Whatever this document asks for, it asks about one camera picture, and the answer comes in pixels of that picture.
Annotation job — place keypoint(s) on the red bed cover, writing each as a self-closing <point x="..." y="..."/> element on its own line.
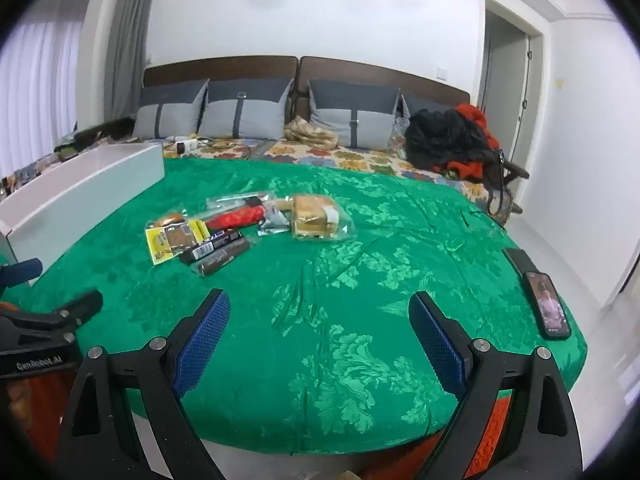
<point x="395" y="460"/>

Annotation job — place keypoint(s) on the white door frame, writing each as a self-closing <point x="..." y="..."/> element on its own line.
<point x="482" y="60"/>

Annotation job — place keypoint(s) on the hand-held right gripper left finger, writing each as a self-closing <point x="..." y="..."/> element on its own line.
<point x="202" y="342"/>

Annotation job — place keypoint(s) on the brown snack bar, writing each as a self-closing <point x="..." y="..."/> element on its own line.
<point x="220" y="260"/>

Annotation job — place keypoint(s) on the black jacket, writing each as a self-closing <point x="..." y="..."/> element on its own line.
<point x="445" y="135"/>

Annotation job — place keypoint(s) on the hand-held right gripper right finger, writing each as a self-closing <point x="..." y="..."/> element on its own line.
<point x="440" y="345"/>

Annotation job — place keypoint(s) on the white sheer curtain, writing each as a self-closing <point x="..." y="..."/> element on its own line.
<point x="35" y="85"/>

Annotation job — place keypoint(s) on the yellow cake packet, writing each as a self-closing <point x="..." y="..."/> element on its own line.
<point x="160" y="245"/>

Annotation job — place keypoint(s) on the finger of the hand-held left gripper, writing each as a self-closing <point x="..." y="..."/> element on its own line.
<point x="75" y="307"/>
<point x="27" y="267"/>

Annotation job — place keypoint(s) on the dark cloth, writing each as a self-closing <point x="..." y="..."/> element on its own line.
<point x="105" y="132"/>

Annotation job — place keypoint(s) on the white power strip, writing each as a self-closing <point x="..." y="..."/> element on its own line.
<point x="181" y="146"/>

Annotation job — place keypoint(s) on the clear bread packet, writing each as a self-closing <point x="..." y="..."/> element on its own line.
<point x="312" y="215"/>

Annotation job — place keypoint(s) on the white wall switch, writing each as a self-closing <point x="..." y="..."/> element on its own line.
<point x="441" y="73"/>

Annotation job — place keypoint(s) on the silver blue snack packet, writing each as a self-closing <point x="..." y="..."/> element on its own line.
<point x="272" y="221"/>

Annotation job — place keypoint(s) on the red snack packet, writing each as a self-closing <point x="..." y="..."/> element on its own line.
<point x="235" y="219"/>

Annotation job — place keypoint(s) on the red garment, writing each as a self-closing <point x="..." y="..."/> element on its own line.
<point x="472" y="112"/>

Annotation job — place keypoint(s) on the green patterned blanket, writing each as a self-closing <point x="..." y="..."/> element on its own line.
<point x="325" y="285"/>

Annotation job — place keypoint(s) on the grey curtain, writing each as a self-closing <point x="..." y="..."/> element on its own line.
<point x="135" y="35"/>

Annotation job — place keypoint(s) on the white storage box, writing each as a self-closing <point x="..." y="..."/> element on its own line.
<point x="100" y="180"/>

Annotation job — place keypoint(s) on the round bun packet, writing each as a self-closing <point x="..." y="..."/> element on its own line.
<point x="170" y="220"/>

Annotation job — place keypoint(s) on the black snack bar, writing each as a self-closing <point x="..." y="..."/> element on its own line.
<point x="210" y="246"/>

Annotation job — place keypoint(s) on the beige folded cloth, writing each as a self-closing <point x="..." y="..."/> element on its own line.
<point x="312" y="132"/>

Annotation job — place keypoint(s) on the grey pillow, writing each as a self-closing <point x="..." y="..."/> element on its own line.
<point x="350" y="120"/>
<point x="407" y="105"/>
<point x="167" y="115"/>
<point x="245" y="115"/>

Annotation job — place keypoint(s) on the phone with lit screen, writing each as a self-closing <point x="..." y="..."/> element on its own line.
<point x="547" y="305"/>

